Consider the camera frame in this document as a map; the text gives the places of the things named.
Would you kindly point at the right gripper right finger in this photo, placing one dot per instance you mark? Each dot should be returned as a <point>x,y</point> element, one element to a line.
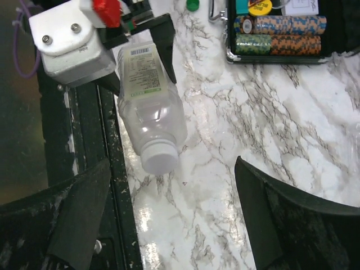
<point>292,229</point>

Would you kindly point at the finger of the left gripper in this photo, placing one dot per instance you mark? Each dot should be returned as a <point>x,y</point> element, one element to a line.
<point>110,82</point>
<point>162,33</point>

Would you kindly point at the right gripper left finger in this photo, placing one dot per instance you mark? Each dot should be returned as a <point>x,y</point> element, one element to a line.
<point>56,228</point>

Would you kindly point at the square clear juice bottle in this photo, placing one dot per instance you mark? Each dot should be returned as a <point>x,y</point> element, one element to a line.
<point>149,104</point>

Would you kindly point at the white juice bottle cap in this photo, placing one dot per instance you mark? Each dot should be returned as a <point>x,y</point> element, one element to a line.
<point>159,159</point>

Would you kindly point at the loose green bottle cap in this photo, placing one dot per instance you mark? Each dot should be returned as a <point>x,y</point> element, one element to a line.
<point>192,5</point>

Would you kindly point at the yellow dealer chip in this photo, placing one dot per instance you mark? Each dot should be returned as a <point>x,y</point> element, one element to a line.
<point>259,7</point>

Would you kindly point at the black poker chip case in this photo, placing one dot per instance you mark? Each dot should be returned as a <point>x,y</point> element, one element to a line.
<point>294,32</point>

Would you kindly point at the black front rail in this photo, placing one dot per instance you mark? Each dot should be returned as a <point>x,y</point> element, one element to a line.
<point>80,129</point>

